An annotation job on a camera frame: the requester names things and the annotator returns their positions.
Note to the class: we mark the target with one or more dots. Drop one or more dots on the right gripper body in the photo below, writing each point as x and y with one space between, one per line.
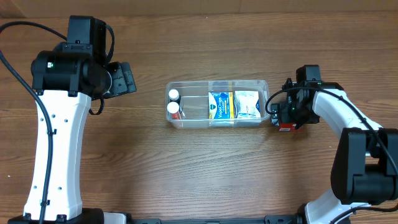
280 113

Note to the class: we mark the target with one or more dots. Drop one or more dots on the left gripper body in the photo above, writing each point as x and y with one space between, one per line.
125 81

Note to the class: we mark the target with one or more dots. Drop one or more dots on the red medicine box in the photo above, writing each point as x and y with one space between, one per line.
289 127

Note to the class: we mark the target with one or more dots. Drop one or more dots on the white blue medicine box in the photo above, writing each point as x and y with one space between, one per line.
247 104

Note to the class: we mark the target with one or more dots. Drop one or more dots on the black bottle white cap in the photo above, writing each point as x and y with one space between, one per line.
174 96

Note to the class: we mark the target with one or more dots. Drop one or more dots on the orange bottle white cap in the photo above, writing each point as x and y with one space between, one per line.
175 110

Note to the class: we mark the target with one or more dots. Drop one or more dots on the blue yellow VapoDrops box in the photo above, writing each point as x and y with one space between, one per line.
221 105

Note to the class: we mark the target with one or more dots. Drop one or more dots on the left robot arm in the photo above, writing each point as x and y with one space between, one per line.
66 80

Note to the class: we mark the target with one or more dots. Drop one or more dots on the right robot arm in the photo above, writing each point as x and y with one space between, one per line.
364 171

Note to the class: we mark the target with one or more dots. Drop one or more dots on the clear plastic container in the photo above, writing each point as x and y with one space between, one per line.
194 102

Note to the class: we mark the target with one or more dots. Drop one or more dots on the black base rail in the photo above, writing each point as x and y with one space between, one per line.
214 221

